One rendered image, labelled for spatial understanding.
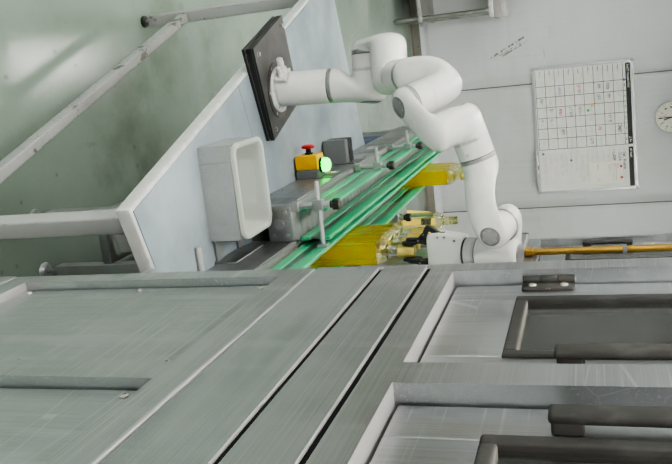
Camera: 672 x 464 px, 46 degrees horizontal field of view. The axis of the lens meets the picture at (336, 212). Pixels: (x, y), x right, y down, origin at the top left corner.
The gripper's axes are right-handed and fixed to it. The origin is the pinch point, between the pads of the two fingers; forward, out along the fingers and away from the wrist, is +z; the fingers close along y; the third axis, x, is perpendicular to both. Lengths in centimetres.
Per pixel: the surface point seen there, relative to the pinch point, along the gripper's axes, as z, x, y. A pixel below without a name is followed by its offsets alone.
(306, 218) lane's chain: 26.3, 7.5, 9.8
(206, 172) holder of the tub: 29, 40, 28
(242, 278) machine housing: -25, 96, 22
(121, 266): 84, 21, -2
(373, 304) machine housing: -49, 102, 22
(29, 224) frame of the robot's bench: 51, 72, 23
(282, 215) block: 25.3, 19.0, 13.1
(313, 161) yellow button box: 40.2, -18.9, 21.2
